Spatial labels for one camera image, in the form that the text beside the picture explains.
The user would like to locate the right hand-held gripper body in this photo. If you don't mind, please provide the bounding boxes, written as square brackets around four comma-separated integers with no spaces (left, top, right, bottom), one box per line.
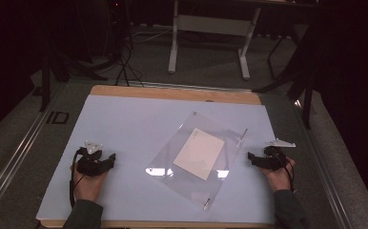
[261,137,296,171]

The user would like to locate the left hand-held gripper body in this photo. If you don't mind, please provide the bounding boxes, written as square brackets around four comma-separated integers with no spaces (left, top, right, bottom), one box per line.
[75,139,106,177]

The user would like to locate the photo card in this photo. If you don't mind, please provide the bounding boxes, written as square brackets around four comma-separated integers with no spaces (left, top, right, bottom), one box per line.
[173,127,226,181]

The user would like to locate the clear acrylic photo frame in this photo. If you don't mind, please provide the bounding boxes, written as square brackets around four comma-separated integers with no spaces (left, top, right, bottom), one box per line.
[146,111,249,212]

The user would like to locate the person's right hand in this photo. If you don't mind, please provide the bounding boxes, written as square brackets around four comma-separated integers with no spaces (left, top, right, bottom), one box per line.
[259,157,296,193]

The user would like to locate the person's left hand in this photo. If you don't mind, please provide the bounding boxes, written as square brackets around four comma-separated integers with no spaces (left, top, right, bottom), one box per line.
[71,158,109,203]

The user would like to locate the white table mat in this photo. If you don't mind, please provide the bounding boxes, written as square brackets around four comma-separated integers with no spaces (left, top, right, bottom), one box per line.
[35,94,276,225]

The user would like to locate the black metal stand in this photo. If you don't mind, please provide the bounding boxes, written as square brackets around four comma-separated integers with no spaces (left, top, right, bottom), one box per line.
[252,18,319,130]
[38,44,109,113]

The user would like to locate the left hand-held gripper black cable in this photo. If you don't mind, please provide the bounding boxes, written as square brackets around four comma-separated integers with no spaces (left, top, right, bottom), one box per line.
[69,148,88,209]

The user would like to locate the metal floor rail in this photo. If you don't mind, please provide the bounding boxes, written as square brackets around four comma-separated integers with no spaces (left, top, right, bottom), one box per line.
[294,98,356,229]
[0,82,66,219]

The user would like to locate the black floor cables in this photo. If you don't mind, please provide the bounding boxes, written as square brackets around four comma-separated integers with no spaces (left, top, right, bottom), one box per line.
[107,18,146,88]

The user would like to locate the white floor cable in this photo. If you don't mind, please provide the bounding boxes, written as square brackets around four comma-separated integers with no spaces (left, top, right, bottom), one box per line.
[126,23,175,44]

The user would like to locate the white metal desk frame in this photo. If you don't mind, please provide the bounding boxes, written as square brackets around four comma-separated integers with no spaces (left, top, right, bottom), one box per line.
[167,0,262,81]

